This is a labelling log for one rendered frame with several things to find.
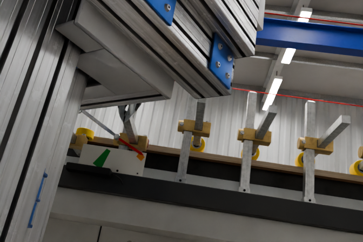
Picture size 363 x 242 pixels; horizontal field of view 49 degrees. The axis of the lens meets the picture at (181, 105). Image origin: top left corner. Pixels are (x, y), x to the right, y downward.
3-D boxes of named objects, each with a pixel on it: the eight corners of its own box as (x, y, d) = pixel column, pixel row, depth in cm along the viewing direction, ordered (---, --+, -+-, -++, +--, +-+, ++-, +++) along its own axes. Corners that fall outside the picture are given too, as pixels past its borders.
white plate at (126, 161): (141, 177, 154) (146, 152, 159) (76, 167, 156) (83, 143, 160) (141, 177, 155) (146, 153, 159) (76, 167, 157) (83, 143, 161)
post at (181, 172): (183, 190, 153) (200, 81, 173) (174, 189, 154) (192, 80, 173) (183, 192, 156) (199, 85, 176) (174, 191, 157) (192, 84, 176)
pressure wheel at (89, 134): (92, 155, 174) (98, 131, 179) (77, 149, 169) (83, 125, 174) (81, 157, 179) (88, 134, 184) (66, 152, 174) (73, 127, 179)
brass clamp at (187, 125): (209, 133, 162) (211, 121, 164) (177, 128, 163) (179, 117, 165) (208, 138, 167) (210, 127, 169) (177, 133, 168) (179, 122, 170)
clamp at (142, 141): (145, 147, 160) (147, 136, 162) (112, 142, 160) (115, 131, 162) (146, 152, 165) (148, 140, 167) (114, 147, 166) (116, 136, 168)
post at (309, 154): (314, 214, 150) (315, 100, 170) (304, 212, 150) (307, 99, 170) (310, 215, 153) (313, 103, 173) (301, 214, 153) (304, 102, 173)
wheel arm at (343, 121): (351, 123, 136) (351, 114, 137) (341, 122, 136) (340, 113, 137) (308, 165, 181) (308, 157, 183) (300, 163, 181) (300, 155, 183)
